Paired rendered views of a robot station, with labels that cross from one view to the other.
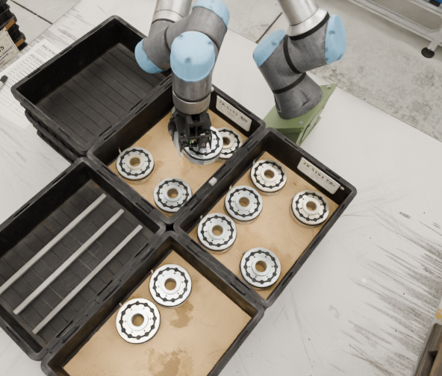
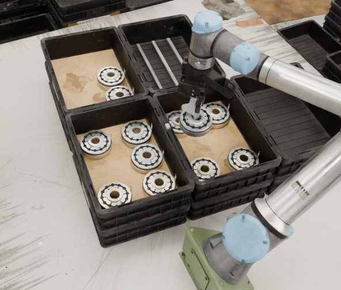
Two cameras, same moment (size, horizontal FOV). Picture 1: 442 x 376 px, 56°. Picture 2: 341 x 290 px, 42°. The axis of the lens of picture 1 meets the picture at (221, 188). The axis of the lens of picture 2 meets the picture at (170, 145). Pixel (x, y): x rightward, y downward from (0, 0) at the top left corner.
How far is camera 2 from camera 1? 1.26 m
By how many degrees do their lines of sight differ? 56
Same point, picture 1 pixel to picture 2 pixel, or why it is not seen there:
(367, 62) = not seen: outside the picture
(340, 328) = (24, 203)
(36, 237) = not seen: hidden behind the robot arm
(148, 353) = (91, 78)
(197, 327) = (87, 102)
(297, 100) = (216, 237)
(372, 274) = (38, 253)
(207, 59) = (196, 19)
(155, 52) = not seen: hidden behind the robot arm
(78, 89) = (299, 113)
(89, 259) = (163, 76)
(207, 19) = (233, 39)
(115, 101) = (279, 128)
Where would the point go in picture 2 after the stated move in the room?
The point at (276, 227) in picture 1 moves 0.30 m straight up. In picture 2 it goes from (116, 173) to (114, 109)
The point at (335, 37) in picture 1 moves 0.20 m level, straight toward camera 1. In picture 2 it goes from (238, 222) to (185, 166)
